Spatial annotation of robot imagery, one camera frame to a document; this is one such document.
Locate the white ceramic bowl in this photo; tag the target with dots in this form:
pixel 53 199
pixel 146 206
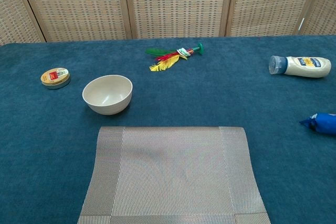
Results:
pixel 107 96

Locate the beige woven placemat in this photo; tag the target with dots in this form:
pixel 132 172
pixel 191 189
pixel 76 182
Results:
pixel 170 176

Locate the colourful feather shuttlecock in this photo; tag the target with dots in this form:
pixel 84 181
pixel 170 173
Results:
pixel 168 63

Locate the blue felt table cover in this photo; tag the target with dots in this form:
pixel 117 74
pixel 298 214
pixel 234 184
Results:
pixel 210 98

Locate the woven folding screen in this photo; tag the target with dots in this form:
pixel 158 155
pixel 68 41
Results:
pixel 178 3

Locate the round tin with yellow lid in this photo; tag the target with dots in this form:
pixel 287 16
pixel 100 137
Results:
pixel 55 76

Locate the mayonnaise squeeze bottle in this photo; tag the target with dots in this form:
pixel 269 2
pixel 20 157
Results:
pixel 304 66

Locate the blue snack packet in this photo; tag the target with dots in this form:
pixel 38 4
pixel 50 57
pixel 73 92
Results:
pixel 324 124

